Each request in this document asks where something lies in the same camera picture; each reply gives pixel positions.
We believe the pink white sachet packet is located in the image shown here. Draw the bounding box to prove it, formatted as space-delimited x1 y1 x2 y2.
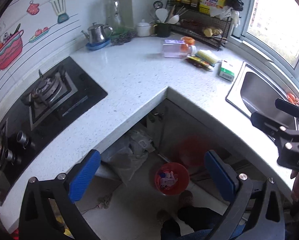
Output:
159 171 178 188

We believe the white green medicine box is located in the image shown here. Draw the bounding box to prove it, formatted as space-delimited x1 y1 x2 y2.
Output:
218 60 235 82

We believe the yellow bristle scrub brush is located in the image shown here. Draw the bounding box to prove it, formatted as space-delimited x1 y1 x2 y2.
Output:
195 50 222 67

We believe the yellow yeast packet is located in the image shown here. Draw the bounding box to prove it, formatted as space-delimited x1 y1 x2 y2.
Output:
186 56 213 71

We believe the orange plastic jar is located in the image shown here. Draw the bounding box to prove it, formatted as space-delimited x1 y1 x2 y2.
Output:
181 36 196 54

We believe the clear plastic pink-label bottle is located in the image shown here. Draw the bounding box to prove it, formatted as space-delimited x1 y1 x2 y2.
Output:
162 40 197 59

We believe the red trash bin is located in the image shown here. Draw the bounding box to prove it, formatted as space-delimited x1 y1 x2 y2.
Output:
154 163 190 196

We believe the orange scrubber by sink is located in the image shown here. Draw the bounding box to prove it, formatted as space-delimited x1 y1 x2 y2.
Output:
287 93 299 106

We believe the stainless steel sink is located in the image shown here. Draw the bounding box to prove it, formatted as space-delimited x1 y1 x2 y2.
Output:
225 62 299 129

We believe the black gas stove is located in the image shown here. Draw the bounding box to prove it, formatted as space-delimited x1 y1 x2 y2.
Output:
0 57 107 204

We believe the white folded cloth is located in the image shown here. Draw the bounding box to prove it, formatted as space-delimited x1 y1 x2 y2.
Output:
204 50 222 62

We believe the ginger root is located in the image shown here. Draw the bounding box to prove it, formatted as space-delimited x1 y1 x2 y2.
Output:
203 27 223 37

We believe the white rubber glove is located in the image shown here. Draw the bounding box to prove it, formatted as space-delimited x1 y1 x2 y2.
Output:
210 6 241 28

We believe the black plastic bag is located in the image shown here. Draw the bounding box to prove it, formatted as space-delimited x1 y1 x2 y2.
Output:
225 0 244 12

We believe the dark green utensil mug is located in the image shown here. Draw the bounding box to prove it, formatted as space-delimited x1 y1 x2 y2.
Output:
154 23 171 37

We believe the blue saucer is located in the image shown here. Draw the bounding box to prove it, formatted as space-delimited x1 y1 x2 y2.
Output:
85 39 110 51

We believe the steel wool scrubber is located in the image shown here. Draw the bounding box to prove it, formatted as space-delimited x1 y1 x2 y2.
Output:
110 30 137 46

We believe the white lidded sugar jar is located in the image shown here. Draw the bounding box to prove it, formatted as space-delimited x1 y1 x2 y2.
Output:
136 20 152 37

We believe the stainless steel teapot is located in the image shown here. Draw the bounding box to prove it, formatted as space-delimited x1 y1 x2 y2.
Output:
81 22 114 44

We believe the green shallow dish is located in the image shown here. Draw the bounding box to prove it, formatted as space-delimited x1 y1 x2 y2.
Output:
110 28 129 38

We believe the glass carafe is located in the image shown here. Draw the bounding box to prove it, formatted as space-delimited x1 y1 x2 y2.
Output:
105 0 124 30

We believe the black wire shelf rack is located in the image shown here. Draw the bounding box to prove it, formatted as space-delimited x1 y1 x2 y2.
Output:
165 0 232 49

